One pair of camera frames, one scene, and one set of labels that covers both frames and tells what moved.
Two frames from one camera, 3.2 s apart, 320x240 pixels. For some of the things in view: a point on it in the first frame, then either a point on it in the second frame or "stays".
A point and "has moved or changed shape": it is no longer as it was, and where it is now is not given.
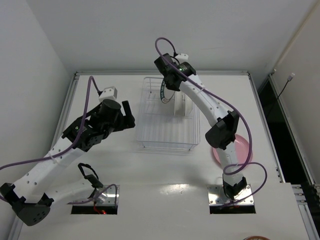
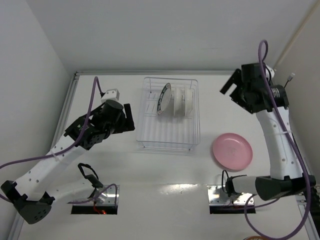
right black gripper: (171, 83) → (236, 89)
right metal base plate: (216, 196) stays
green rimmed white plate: (166, 94) has moved or changed shape
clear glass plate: (179, 110) stays
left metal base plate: (108, 195) stays
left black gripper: (125, 119) stays
